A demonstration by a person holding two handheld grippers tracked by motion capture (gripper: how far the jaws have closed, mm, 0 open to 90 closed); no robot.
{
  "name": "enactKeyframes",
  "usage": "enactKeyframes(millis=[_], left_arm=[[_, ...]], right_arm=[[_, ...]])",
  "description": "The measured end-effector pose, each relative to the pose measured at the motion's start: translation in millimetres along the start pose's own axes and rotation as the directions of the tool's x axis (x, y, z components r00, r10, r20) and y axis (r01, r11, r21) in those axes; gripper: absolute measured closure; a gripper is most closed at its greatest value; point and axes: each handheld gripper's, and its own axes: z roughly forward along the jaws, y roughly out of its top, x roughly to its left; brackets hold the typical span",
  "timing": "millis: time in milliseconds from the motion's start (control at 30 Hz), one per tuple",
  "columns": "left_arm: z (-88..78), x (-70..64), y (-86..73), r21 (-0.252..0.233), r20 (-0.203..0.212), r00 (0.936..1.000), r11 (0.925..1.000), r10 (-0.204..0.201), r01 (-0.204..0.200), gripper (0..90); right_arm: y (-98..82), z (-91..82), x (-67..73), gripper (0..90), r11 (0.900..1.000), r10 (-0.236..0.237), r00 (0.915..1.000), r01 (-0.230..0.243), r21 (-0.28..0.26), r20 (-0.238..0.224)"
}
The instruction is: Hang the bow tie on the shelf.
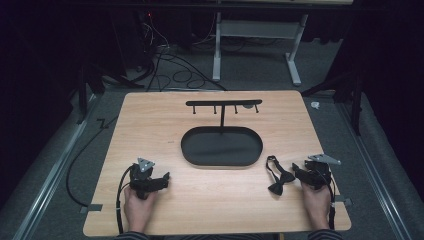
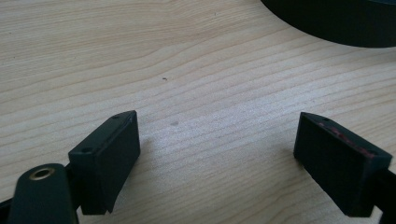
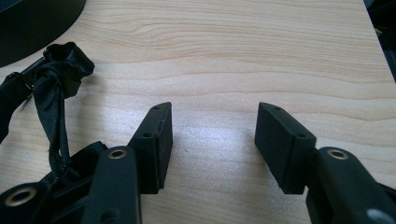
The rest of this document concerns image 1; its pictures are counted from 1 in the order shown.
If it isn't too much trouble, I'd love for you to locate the person's left hand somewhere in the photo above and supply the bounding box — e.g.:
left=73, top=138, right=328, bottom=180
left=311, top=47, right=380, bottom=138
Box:
left=123, top=186, right=160, bottom=233

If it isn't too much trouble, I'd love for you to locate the tangle of black floor cables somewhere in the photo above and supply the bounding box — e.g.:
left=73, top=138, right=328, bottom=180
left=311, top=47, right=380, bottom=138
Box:
left=133, top=13, right=228, bottom=93

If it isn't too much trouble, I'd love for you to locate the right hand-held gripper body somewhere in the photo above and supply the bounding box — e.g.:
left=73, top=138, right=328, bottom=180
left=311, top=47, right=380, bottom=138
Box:
left=303, top=153, right=342, bottom=191

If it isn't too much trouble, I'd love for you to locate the black tripod stand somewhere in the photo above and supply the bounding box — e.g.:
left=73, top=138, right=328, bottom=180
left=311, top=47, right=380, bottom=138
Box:
left=301, top=66, right=365, bottom=136
left=68, top=61, right=145, bottom=125

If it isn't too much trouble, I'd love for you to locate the long black floor cable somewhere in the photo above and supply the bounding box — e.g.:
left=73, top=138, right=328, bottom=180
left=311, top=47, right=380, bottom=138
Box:
left=65, top=114, right=120, bottom=208

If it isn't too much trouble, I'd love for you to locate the right hand-held gripper cable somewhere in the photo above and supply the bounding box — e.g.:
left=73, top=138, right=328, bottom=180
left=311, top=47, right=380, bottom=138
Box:
left=324, top=169, right=337, bottom=231

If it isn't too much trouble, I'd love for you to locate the left hand-held gripper cable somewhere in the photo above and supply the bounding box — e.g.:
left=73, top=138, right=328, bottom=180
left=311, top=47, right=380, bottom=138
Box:
left=115, top=165, right=134, bottom=235

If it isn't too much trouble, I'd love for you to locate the grey tape strip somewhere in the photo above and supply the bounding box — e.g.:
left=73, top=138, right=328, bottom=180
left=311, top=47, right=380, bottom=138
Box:
left=79, top=203, right=104, bottom=215
left=334, top=194, right=353, bottom=207

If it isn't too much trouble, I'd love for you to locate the white metal desk frame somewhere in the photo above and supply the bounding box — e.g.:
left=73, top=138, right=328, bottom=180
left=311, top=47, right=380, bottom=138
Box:
left=212, top=12, right=309, bottom=87

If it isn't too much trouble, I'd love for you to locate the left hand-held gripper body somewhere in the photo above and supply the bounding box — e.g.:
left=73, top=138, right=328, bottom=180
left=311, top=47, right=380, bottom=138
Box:
left=128, top=157, right=157, bottom=201

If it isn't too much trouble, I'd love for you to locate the metal floor rail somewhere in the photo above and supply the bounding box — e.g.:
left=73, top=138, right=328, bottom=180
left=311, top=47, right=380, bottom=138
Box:
left=334, top=101, right=416, bottom=240
left=11, top=94, right=101, bottom=240

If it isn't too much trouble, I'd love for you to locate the person's right hand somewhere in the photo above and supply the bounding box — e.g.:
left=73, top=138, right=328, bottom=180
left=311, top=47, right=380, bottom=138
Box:
left=300, top=181, right=332, bottom=231

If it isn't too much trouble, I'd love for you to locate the black rack with oval tray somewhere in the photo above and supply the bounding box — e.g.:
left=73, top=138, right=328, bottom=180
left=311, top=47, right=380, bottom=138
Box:
left=180, top=98, right=264, bottom=168

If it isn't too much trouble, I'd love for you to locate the black bow tie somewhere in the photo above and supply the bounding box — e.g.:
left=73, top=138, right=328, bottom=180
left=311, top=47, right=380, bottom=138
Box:
left=265, top=155, right=297, bottom=197

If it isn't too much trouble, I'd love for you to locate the hand-held gripper cable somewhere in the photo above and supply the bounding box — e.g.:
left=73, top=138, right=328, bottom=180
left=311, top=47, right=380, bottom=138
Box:
left=115, top=165, right=134, bottom=235
left=324, top=169, right=337, bottom=231

